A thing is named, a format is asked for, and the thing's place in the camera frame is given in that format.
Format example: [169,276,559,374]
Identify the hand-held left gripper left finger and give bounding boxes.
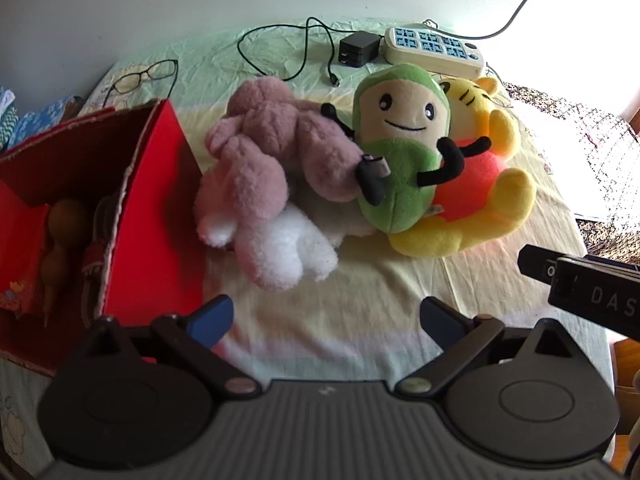
[75,295,263,402]

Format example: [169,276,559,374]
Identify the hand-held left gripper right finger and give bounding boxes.
[394,297,583,402]

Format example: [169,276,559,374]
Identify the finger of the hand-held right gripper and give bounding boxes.
[517,244,561,281]

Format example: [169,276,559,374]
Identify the yellow tiger plush toy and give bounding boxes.
[389,76,537,258]

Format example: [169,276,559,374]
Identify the red cardboard box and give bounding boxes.
[0,99,221,378]

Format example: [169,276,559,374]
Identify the light pink plush toy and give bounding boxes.
[194,120,306,292]

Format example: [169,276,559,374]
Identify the green bean plush toy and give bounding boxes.
[320,62,493,235]

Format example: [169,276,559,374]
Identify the dusty pink plush toy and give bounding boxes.
[227,78,363,203]

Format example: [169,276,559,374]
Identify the leopard patterned blanket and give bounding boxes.
[502,80,640,266]

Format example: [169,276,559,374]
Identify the brown plush toy in box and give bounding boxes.
[40,199,91,328]

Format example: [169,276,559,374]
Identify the white power strip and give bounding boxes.
[382,24,487,79]

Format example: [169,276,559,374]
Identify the black eyeglasses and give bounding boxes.
[102,59,180,111]

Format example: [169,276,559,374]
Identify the blue patterned cloth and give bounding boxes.
[0,87,86,153]

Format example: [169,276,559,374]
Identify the black power adapter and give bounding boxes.
[339,31,382,68]

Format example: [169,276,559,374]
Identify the black adapter cable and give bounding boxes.
[237,16,342,87]

